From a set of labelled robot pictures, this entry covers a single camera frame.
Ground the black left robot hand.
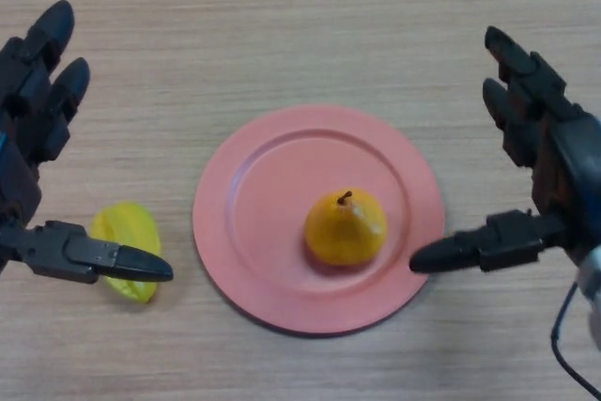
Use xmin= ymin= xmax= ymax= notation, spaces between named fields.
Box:
xmin=0 ymin=0 xmax=175 ymax=285

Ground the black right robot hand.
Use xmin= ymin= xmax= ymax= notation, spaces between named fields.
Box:
xmin=408 ymin=24 xmax=601 ymax=275

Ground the yellow pear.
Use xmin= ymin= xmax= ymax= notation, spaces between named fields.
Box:
xmin=303 ymin=188 xmax=389 ymax=267

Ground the pink round plate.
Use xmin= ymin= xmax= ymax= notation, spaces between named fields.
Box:
xmin=192 ymin=104 xmax=446 ymax=337

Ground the yellow starfruit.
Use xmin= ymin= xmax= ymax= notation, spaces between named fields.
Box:
xmin=89 ymin=201 xmax=162 ymax=305

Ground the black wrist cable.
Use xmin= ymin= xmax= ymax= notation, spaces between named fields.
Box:
xmin=549 ymin=281 xmax=601 ymax=397

